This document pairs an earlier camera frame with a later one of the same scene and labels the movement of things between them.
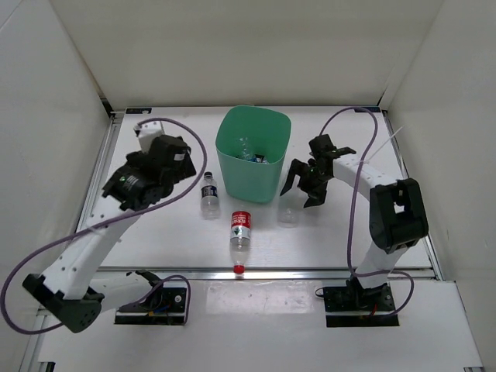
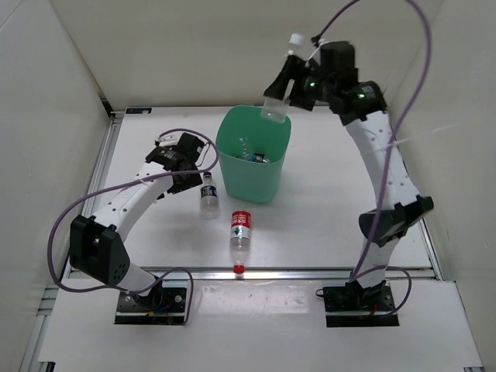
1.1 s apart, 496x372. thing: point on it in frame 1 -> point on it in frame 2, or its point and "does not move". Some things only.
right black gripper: [317, 195] -> [293, 68]
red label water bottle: [240, 239] does not move
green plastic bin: [269, 131] does not move
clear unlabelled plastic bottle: [287, 218] -> [275, 109]
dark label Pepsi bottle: [209, 205] does not move
